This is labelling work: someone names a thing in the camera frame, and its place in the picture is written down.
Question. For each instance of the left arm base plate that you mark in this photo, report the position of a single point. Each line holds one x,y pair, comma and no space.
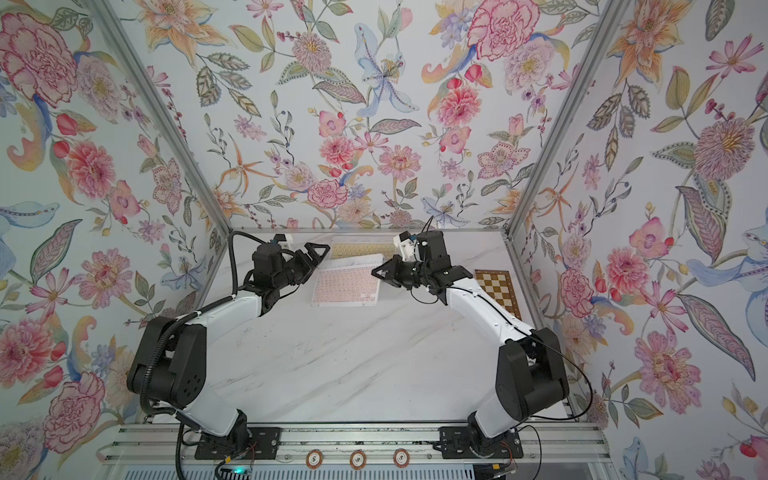
244,440

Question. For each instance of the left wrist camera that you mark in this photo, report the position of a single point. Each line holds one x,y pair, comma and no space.
283,240

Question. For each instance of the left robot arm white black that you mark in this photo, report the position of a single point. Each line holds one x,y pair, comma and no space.
169,369

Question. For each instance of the aluminium front rail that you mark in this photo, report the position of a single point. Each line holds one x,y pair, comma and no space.
540,441

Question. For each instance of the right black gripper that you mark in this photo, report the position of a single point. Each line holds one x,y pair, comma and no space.
397,267

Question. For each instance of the right orange ring marker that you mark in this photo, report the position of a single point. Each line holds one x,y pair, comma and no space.
401,458

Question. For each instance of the wooden chessboard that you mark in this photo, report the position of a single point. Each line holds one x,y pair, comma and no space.
499,286

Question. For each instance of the left orange ring marker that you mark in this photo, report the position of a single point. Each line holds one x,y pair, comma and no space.
314,459

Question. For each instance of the pink keyboard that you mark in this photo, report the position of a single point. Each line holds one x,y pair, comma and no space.
347,282

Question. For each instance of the yellow keyboard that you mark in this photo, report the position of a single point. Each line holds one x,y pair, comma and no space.
348,249

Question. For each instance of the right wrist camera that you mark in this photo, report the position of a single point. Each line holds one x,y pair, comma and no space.
407,251

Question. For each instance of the middle orange ring marker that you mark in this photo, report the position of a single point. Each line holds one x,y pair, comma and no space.
358,460

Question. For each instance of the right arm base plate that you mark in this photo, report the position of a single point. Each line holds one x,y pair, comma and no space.
469,443

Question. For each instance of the orange ring marker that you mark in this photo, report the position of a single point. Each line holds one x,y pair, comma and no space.
401,458
358,460
314,459

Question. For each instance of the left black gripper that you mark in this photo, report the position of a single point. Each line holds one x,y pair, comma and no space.
307,265

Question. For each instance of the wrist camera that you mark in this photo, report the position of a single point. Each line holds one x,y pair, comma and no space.
407,251
283,240

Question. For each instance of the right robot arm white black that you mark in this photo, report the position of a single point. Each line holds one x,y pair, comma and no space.
530,371

